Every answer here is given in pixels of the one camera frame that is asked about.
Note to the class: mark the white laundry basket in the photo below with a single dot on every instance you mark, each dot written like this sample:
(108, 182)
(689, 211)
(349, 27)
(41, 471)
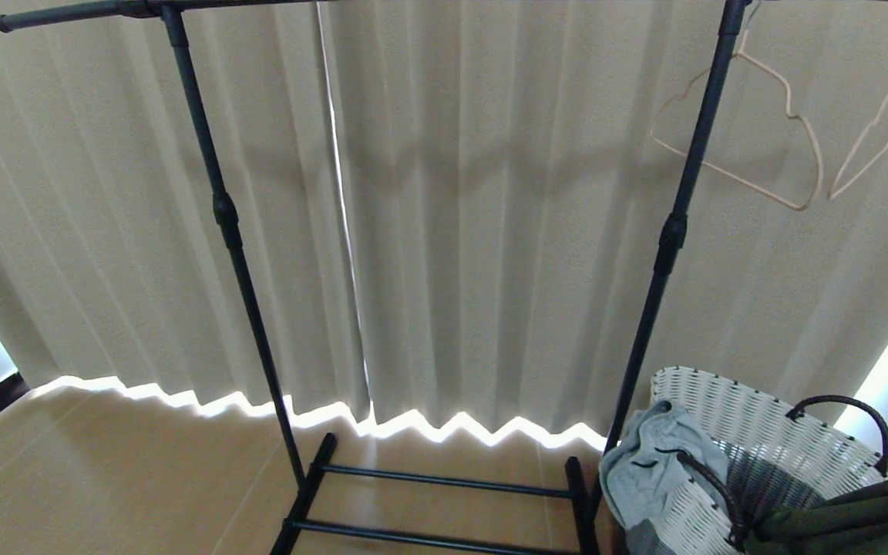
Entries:
(721, 401)

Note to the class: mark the beige curtain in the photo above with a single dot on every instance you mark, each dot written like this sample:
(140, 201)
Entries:
(490, 231)

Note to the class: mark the black clothes rack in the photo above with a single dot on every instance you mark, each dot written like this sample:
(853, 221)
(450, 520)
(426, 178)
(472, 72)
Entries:
(226, 216)

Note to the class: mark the pink clothes hanger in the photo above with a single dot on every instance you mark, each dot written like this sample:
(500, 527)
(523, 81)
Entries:
(721, 171)
(832, 193)

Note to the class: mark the green long-sleeved shirt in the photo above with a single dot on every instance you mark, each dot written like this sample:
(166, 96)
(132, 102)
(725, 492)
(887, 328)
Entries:
(860, 516)

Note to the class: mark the pale grey garment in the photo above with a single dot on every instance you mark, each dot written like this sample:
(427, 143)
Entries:
(644, 478)

